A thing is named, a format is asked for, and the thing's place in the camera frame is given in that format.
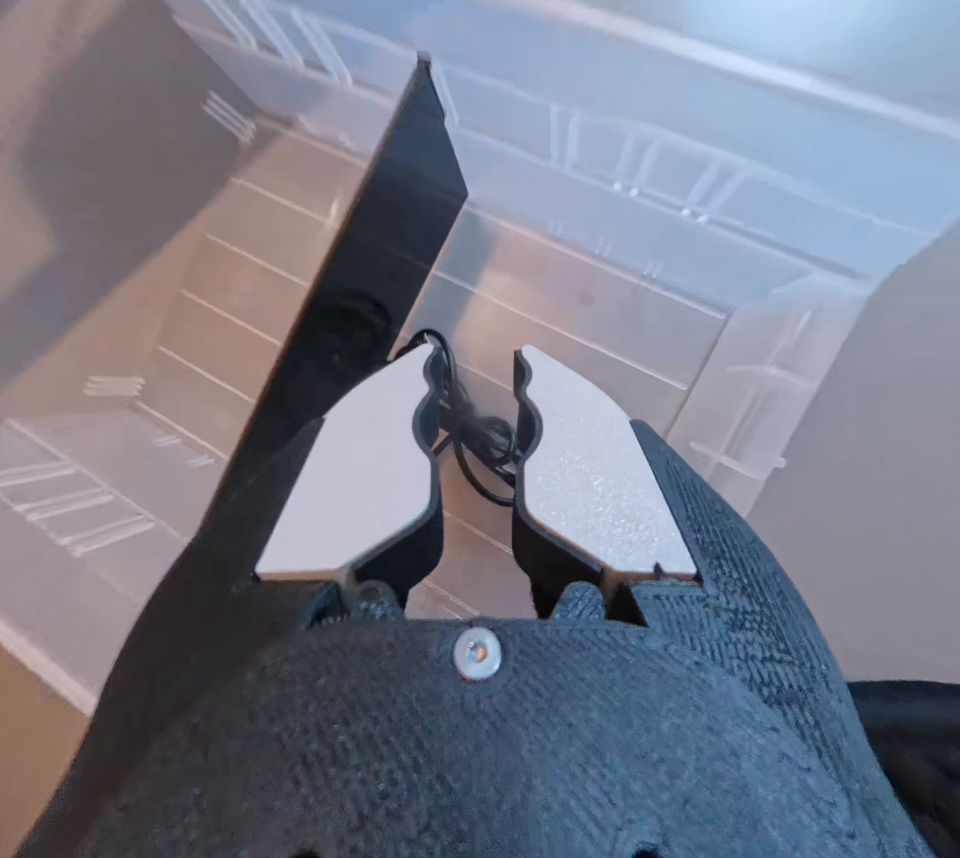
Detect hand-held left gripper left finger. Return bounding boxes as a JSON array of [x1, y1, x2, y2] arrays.
[[253, 344, 445, 606]]

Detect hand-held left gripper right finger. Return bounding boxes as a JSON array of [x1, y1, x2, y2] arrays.
[[512, 344, 704, 617]]

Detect black usb cable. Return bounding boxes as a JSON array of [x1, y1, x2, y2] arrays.
[[391, 328, 528, 508]]

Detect black usb hub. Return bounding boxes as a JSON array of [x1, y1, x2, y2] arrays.
[[191, 54, 471, 574]]

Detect clear plastic bin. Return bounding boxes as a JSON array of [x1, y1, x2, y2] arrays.
[[0, 0, 960, 713]]

